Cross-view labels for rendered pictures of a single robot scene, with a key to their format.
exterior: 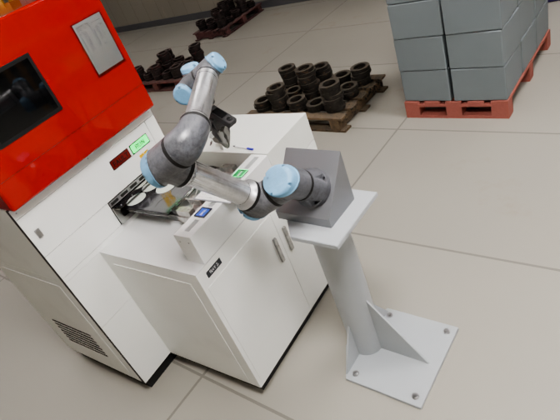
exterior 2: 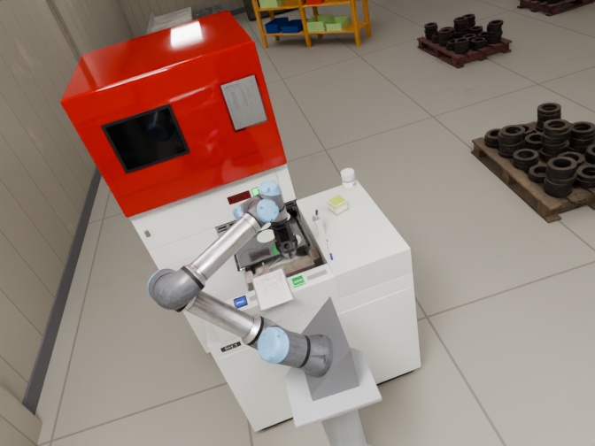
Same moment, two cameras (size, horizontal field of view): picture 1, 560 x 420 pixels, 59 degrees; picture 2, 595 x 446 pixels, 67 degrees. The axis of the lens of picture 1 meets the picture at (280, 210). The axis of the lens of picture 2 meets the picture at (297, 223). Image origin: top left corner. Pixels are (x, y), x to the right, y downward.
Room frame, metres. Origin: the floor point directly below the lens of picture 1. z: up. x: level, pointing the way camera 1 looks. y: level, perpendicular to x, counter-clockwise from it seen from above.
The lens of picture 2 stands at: (0.83, -0.82, 2.31)
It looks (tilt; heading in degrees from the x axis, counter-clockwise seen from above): 37 degrees down; 39
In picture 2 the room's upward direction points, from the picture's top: 16 degrees counter-clockwise
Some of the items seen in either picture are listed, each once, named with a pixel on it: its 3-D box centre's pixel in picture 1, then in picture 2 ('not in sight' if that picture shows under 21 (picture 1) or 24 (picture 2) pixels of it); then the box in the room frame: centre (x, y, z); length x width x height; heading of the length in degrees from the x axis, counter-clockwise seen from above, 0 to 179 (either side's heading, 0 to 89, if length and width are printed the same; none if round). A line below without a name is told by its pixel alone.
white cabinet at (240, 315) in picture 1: (243, 256); (310, 319); (2.07, 0.27, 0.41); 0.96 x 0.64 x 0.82; 135
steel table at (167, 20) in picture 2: not in sight; (180, 45); (6.53, 5.15, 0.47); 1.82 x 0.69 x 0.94; 41
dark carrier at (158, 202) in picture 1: (165, 187); (266, 236); (2.16, 0.47, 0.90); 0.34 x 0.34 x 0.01; 45
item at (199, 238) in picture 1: (229, 205); (274, 303); (1.79, 0.19, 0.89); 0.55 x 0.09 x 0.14; 135
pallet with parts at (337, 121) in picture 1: (310, 88); (552, 148); (4.34, -0.68, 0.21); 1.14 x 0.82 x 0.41; 42
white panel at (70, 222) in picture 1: (107, 189); (220, 217); (2.11, 0.69, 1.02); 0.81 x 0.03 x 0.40; 135
